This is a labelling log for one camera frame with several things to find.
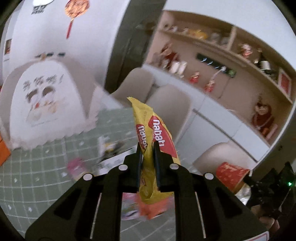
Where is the yellow nabati wafer wrapper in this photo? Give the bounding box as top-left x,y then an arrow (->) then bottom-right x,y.
127,97 -> 180,220

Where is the pink plastic wrapper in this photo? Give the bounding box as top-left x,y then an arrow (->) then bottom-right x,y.
67,158 -> 88,181

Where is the beige chair near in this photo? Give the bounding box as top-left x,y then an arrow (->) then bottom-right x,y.
193,143 -> 256,174

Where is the beige chair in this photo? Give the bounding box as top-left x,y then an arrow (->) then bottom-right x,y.
146,84 -> 193,144
193,143 -> 256,174
111,68 -> 154,108

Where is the green white snack bag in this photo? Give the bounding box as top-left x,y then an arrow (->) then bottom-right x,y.
96,136 -> 137,175

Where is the green checkered tablecloth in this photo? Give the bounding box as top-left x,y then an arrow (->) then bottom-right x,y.
0,107 -> 202,241

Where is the red doll large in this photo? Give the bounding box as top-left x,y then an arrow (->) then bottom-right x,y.
251,101 -> 274,138

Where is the white sideboard cabinet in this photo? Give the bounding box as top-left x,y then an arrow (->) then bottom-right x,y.
142,64 -> 270,161

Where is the orange tissue box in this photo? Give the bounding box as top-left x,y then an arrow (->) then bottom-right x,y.
0,137 -> 11,166

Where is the beige chair middle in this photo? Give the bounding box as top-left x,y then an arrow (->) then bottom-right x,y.
146,84 -> 193,144

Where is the white cartoon food cover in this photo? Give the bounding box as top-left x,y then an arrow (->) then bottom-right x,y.
0,59 -> 106,150

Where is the small red figurine right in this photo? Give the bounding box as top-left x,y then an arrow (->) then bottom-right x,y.
204,80 -> 215,93

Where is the small red figurine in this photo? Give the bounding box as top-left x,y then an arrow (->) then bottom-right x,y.
190,71 -> 200,84
204,80 -> 215,93

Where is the small red figurine left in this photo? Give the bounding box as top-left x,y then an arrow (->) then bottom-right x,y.
190,71 -> 200,84

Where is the beige chair far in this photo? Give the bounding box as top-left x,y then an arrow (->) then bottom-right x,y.
111,68 -> 154,108

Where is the black power strip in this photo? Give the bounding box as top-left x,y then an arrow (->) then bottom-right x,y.
196,53 -> 236,78

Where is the white cup right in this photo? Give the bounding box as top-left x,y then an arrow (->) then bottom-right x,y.
177,61 -> 187,76

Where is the white cup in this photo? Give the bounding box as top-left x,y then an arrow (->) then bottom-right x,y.
177,61 -> 187,76
169,61 -> 180,74

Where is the white cup left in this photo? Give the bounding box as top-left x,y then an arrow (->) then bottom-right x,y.
169,61 -> 180,74

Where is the round red chinese knot ornament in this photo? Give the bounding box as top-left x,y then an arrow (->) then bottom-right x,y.
65,0 -> 90,39

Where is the wooden wall shelf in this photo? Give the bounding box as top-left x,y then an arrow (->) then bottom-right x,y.
145,10 -> 295,144

